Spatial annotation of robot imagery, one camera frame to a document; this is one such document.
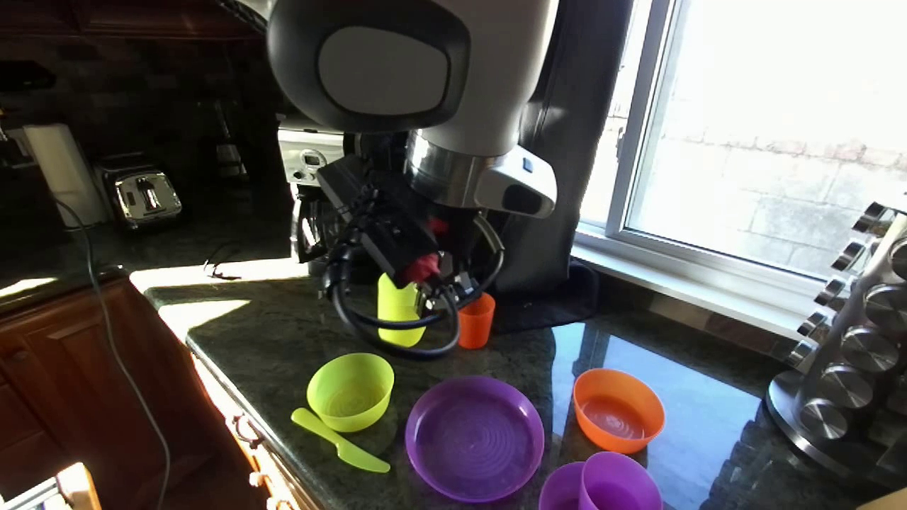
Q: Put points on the metal spice rack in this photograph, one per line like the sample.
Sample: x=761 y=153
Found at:
x=854 y=358

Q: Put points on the green plastic cup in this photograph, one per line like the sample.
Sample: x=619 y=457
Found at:
x=397 y=307

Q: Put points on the white paper towel roll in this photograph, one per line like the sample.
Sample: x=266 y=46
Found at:
x=58 y=171

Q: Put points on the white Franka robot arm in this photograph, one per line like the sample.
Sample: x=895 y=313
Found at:
x=405 y=66

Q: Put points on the brown wooden cabinet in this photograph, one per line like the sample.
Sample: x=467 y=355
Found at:
x=75 y=378

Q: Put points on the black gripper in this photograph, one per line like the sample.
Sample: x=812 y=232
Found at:
x=377 y=222

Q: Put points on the dark curtain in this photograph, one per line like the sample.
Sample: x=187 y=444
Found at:
x=585 y=95

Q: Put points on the green plastic knife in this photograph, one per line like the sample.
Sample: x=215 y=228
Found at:
x=340 y=442

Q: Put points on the orange plastic bowl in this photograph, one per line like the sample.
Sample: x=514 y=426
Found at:
x=619 y=410

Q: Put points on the orange plastic cup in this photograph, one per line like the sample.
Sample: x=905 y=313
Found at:
x=476 y=323

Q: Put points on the stainless steel coffee maker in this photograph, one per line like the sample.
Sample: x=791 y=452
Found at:
x=304 y=158

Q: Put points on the white framed window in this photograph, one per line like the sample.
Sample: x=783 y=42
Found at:
x=737 y=141

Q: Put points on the silver toaster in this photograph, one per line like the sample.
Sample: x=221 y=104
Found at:
x=143 y=197

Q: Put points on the white box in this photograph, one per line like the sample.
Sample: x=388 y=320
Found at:
x=58 y=487

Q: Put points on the green plastic bowl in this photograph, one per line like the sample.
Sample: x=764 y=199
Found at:
x=350 y=391

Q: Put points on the purple plastic plate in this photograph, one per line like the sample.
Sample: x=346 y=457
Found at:
x=475 y=440

